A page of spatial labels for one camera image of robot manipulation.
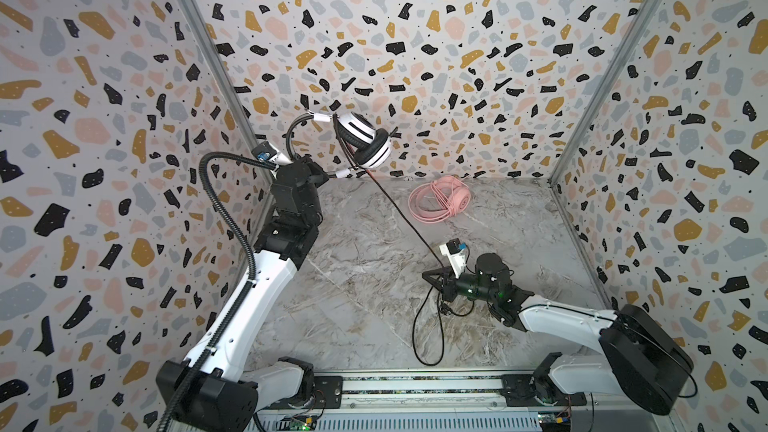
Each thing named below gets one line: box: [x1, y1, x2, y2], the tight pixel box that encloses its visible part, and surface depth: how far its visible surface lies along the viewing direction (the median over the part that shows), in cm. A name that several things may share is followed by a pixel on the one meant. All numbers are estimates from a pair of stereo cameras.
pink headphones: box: [407, 176, 471, 224], surface depth 111 cm
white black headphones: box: [286, 111, 392, 178], surface depth 66 cm
